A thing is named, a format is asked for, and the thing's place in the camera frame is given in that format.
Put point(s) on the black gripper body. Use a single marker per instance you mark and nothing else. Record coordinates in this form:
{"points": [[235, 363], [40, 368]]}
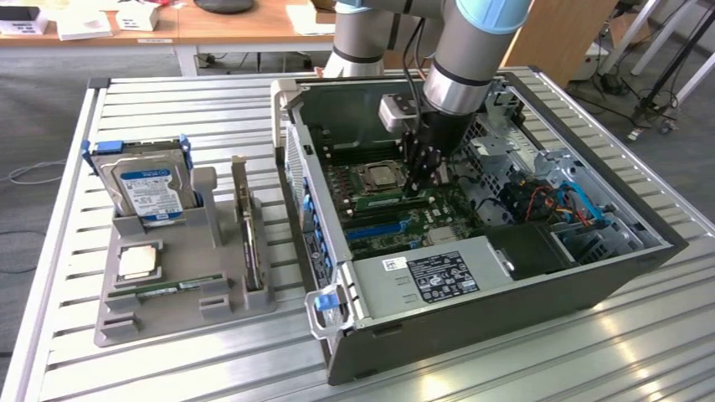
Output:
{"points": [[444, 130]]}

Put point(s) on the green RAM stick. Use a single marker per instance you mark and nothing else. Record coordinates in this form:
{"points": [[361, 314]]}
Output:
{"points": [[161, 290], [385, 203]]}

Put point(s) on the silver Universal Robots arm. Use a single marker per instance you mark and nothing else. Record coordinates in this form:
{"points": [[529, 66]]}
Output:
{"points": [[469, 54]]}

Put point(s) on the installed silver CPU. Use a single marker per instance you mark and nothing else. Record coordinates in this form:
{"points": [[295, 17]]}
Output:
{"points": [[384, 176]]}

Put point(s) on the silver CPU in socket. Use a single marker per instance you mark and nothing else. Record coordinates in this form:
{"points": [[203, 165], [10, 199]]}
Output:
{"points": [[365, 169]]}

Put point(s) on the silver metal drive cage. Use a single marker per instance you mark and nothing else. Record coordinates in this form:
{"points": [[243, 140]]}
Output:
{"points": [[491, 171]]}

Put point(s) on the green motherboard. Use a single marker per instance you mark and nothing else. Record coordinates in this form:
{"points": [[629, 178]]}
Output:
{"points": [[452, 213]]}

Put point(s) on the silver finned heatsink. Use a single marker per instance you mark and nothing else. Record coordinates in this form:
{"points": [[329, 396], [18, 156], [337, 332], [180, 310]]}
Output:
{"points": [[444, 238]]}

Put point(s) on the blue expansion slot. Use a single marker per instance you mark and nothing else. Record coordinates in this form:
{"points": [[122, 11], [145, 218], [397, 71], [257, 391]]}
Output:
{"points": [[373, 230]]}

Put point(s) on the white device box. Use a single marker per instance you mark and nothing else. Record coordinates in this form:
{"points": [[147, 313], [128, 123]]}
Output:
{"points": [[585, 67]]}

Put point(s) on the wooden cabinet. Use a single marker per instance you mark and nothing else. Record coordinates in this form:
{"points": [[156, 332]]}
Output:
{"points": [[569, 37]]}

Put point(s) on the grey power supply unit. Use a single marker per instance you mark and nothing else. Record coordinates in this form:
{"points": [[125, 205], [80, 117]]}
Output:
{"points": [[385, 293]]}

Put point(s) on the black power adapter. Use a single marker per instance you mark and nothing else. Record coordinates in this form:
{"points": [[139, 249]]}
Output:
{"points": [[611, 86]]}

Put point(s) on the metal disk bay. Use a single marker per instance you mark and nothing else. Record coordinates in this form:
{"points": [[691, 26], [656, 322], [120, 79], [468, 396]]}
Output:
{"points": [[595, 247]]}

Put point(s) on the graphics card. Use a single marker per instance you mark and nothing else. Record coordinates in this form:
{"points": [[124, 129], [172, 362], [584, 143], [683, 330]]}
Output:
{"points": [[249, 243]]}

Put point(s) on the white paper sheets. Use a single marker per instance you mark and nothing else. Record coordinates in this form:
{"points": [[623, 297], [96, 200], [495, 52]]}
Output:
{"points": [[307, 21]]}

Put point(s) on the brown cardboard box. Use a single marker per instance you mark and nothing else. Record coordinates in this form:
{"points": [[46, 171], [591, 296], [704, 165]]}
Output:
{"points": [[323, 5]]}

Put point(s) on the blue case release latch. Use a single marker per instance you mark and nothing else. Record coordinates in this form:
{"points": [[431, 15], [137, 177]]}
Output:
{"points": [[325, 302]]}

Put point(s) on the black wheeled stand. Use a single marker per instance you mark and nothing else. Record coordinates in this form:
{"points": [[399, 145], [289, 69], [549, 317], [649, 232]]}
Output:
{"points": [[651, 102]]}

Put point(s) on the open black PC case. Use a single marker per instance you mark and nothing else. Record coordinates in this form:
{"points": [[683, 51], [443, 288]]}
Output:
{"points": [[475, 335]]}

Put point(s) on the wooden desk white legs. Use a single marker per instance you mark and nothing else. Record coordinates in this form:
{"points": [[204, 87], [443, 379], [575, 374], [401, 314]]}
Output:
{"points": [[240, 25]]}

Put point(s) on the grey parts rack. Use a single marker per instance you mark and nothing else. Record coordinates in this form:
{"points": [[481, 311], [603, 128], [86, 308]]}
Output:
{"points": [[184, 255]]}

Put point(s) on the hard disk in blue caddy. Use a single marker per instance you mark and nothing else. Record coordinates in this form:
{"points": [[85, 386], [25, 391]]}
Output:
{"points": [[145, 188]]}

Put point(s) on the dark round object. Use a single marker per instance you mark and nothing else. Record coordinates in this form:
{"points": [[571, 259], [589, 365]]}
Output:
{"points": [[223, 6]]}

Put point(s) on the spare silver CPU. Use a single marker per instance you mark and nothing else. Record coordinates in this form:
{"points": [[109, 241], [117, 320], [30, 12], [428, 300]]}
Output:
{"points": [[139, 261]]}

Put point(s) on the wooden desk with boxes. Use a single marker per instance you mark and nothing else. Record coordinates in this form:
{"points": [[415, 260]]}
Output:
{"points": [[133, 35]]}

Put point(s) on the white cardboard box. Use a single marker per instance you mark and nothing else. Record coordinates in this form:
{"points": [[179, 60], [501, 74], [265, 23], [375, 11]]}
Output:
{"points": [[136, 19]]}

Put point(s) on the black and white box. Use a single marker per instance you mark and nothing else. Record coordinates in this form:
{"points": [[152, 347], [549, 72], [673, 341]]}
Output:
{"points": [[22, 25]]}

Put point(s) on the white metal table frame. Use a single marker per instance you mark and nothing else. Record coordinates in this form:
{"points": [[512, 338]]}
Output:
{"points": [[659, 42]]}

